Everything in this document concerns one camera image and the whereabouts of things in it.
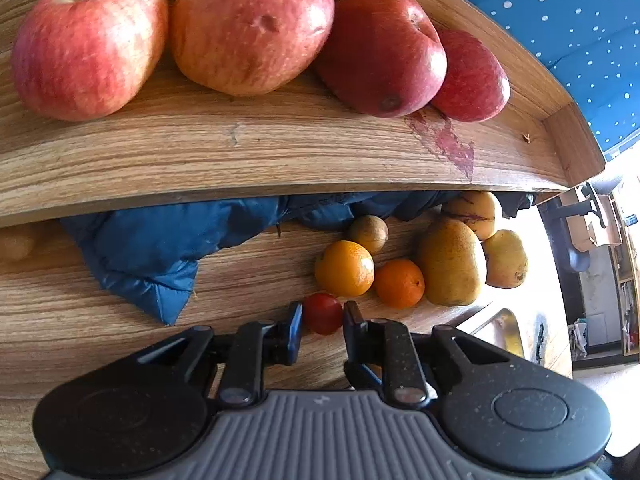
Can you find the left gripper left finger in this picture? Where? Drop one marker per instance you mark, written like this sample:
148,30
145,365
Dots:
253,347

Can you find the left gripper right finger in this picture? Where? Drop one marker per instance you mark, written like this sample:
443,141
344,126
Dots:
384,356

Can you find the red cherry tomato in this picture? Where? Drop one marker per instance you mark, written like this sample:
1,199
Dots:
322,313

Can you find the large yellow pear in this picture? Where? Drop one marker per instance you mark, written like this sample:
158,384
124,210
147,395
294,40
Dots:
452,261

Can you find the pale spotted pear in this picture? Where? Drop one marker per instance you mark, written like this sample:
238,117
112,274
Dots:
479,210

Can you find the small orange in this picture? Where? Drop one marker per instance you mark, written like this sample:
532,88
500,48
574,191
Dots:
399,284

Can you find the large orange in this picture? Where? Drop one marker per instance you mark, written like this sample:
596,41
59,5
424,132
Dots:
344,269

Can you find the small brown round fruit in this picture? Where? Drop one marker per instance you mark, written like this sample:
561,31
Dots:
371,232

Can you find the metal tray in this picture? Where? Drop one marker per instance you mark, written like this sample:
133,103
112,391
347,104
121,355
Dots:
497,326

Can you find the dark blue padded jacket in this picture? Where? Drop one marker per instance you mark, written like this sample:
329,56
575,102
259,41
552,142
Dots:
149,256

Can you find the yellow pear at right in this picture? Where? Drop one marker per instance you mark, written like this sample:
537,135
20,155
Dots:
506,260

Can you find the black office chair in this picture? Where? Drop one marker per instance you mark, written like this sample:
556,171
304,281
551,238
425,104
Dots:
574,221

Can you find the curved wooden shelf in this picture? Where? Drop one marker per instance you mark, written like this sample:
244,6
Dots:
177,142

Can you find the rightmost red apple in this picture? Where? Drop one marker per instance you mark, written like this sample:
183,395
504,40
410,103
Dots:
475,87

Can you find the leftmost red apple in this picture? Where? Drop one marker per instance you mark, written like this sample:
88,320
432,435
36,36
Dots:
77,60

